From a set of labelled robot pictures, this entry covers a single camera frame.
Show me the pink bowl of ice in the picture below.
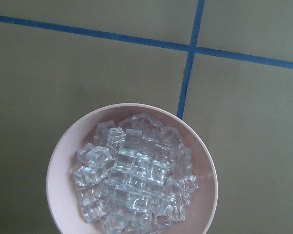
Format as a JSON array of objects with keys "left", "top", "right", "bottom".
[{"left": 46, "top": 103, "right": 218, "bottom": 234}]

